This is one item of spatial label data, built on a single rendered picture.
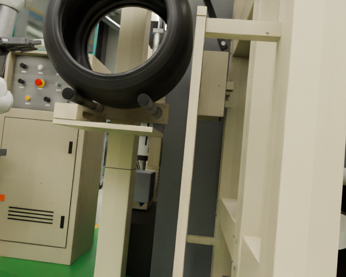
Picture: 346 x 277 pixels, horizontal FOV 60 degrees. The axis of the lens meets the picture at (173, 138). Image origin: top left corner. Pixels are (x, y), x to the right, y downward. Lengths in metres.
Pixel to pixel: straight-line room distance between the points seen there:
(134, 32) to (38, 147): 0.92
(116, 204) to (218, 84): 0.74
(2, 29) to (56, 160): 0.76
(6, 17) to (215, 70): 1.15
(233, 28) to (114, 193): 1.06
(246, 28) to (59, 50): 0.77
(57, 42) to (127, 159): 0.60
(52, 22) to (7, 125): 0.99
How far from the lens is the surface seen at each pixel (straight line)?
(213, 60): 1.41
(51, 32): 1.24
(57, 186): 1.93
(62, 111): 1.16
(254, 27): 0.61
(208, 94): 1.37
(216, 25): 0.61
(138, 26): 1.57
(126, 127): 1.07
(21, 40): 1.38
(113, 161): 1.46
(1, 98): 1.85
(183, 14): 1.16
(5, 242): 2.15
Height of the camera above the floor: 0.72
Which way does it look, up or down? 3 degrees up
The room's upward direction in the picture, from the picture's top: 5 degrees clockwise
